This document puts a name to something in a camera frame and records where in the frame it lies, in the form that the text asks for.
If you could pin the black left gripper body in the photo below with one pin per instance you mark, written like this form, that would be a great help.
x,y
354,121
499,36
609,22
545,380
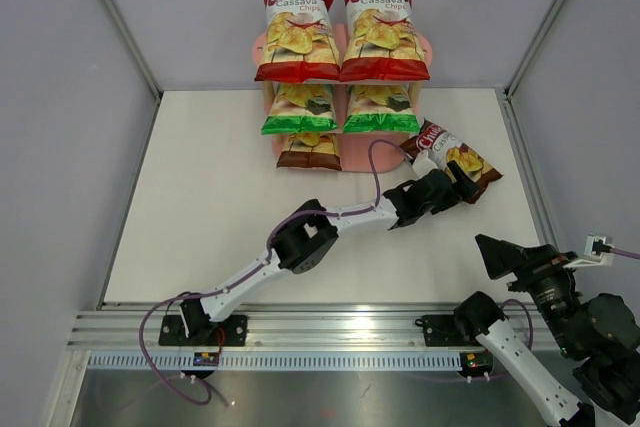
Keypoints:
x,y
446,200

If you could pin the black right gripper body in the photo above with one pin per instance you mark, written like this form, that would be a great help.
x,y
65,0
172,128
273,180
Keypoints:
x,y
545,279

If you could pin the brown Chuba chips bag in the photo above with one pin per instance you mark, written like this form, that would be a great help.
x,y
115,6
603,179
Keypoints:
x,y
310,151
443,147

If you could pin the green Chuba chips bag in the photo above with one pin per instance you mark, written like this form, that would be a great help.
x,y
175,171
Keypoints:
x,y
385,108
301,108

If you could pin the red Chuba chips bag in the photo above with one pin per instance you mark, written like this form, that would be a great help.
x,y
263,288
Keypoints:
x,y
383,44
299,44

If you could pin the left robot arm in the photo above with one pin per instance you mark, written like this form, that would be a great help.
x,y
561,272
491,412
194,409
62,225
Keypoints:
x,y
301,241

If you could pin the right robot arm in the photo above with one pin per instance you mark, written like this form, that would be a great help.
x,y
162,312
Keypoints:
x,y
601,334

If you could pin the pink three-tier shelf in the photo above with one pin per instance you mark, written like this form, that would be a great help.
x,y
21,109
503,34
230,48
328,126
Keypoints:
x,y
353,148

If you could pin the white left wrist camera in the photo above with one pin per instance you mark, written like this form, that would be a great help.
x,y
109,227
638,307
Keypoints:
x,y
423,164

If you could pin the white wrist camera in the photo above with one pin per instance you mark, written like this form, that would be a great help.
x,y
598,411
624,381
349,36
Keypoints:
x,y
423,164
597,252

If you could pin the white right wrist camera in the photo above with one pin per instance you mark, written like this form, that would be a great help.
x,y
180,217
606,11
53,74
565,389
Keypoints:
x,y
597,252

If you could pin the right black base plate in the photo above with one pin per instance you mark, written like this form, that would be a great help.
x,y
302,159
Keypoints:
x,y
445,330

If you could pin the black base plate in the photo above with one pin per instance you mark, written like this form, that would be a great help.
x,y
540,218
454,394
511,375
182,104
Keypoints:
x,y
230,333
445,330

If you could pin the aluminium mounting rail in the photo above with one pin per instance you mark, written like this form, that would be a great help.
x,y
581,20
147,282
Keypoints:
x,y
278,327

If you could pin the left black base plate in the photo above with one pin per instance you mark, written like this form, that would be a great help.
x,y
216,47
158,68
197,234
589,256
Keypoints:
x,y
230,333

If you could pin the white slotted cable duct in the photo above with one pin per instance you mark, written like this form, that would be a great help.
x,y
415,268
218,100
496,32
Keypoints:
x,y
436,361

